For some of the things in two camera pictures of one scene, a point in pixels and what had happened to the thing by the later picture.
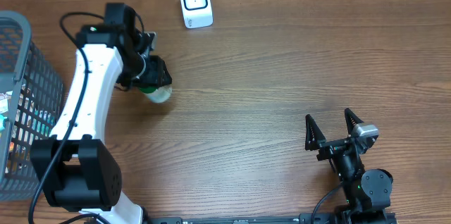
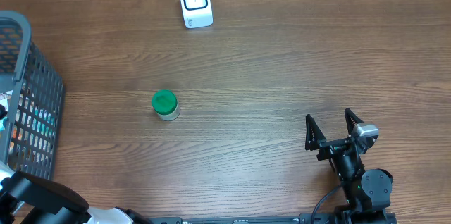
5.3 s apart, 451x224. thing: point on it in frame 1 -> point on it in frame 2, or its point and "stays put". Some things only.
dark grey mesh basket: [31, 106] stays put
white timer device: [196, 3] stays put
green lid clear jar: [157, 94] -> [165, 104]
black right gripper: [316, 141] stays put
